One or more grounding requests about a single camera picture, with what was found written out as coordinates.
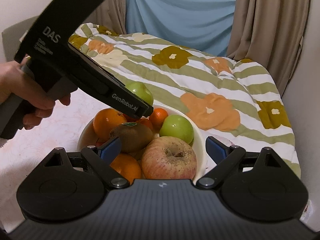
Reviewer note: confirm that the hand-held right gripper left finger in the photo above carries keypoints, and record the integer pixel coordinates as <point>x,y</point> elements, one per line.
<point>110,150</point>

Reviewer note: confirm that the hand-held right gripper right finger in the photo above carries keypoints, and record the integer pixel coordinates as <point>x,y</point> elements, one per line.
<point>215,150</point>

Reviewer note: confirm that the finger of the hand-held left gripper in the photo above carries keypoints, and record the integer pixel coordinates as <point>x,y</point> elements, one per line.
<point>147,111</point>

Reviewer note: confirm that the small mandarin orange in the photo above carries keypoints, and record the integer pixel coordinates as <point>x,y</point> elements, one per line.
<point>158,117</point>

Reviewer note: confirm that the white oval dish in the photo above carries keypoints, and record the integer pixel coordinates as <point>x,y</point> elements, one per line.
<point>198,140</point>

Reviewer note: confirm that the small green apple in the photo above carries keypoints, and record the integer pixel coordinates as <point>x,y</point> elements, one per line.
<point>137,90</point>

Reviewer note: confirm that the medium mandarin orange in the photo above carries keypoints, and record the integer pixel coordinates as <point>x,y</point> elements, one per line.
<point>127,167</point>

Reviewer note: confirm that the large orange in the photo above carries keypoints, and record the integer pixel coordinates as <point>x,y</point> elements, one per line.
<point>105,125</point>

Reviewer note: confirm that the brown kiwi with green sticker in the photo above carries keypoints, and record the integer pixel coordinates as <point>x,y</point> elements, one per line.
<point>132,137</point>

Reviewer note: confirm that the large green apple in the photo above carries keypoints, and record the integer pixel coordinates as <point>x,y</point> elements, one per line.
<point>177,128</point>

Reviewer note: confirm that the red yellow apple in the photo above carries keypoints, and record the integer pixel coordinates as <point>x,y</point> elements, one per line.
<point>165,165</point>

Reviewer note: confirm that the person's left hand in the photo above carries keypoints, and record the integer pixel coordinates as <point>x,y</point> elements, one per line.
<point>10,80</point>

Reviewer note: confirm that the small orange-red fruit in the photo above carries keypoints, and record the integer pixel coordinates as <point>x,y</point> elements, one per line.
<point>145,124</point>

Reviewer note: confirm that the green striped floral blanket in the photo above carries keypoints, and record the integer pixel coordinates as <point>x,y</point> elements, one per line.
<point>200,80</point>

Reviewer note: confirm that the beige curtain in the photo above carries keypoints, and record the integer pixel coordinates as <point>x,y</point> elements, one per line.
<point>262,17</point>
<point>112,5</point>

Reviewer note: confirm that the blue cloth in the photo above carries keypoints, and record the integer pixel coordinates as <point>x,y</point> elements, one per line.
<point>180,17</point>

